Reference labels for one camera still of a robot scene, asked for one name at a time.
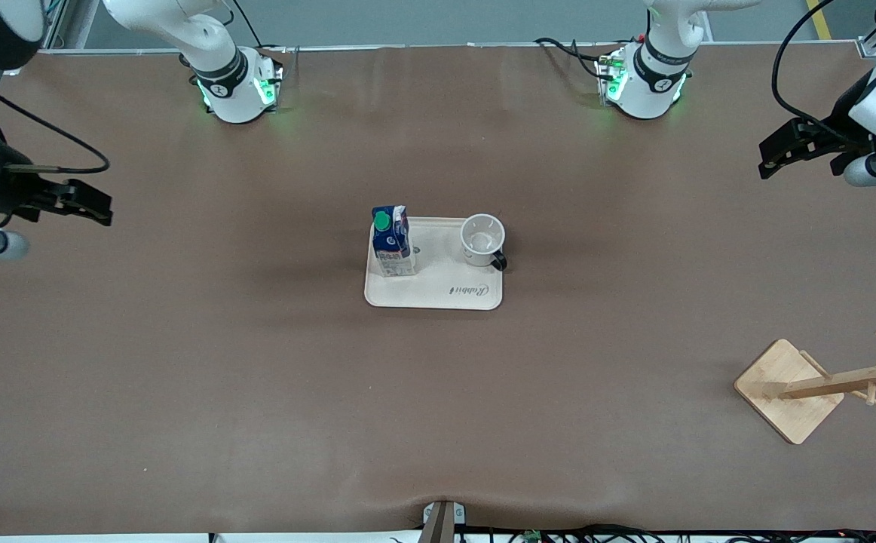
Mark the wooden cup stand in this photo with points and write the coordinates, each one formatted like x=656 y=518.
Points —
x=785 y=392

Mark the metal table edge bracket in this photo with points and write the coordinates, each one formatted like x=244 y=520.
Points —
x=444 y=520

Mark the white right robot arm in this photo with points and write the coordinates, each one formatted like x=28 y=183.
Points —
x=212 y=68

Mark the beige rectangular plastic tray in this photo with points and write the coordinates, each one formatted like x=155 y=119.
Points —
x=445 y=283

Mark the aluminium frame profile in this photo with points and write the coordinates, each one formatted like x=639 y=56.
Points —
x=57 y=26

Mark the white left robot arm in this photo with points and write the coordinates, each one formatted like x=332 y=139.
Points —
x=653 y=75

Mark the blue and white milk carton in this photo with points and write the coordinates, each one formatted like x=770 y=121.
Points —
x=393 y=245

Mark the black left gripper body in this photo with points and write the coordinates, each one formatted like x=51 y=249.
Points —
x=838 y=126

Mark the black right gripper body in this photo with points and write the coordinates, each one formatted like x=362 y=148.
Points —
x=5 y=187

